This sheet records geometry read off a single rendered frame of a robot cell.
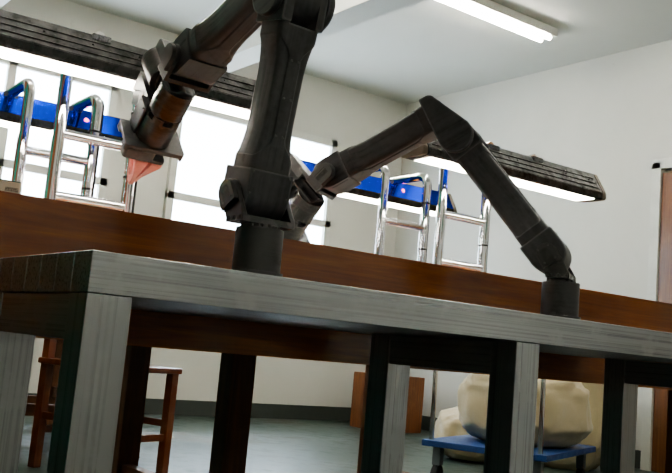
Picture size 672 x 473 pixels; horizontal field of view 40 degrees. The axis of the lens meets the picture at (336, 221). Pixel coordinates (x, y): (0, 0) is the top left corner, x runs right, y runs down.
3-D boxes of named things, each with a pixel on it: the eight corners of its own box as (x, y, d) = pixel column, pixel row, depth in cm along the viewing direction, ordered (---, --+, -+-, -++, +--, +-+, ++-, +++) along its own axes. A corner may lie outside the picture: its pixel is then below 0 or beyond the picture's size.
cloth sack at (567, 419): (612, 451, 473) (615, 375, 478) (517, 450, 428) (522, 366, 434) (527, 437, 517) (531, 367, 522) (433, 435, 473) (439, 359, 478)
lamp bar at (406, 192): (457, 215, 280) (459, 192, 281) (285, 179, 245) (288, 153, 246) (439, 217, 286) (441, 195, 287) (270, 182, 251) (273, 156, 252)
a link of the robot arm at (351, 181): (305, 164, 171) (449, 82, 162) (324, 174, 179) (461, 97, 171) (329, 221, 167) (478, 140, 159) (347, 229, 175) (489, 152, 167)
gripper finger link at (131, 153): (99, 162, 152) (119, 120, 147) (139, 170, 156) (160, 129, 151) (105, 190, 148) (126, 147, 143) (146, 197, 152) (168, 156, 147)
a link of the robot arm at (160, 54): (125, 66, 148) (157, 6, 142) (172, 79, 153) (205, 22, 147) (140, 111, 141) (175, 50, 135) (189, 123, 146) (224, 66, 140)
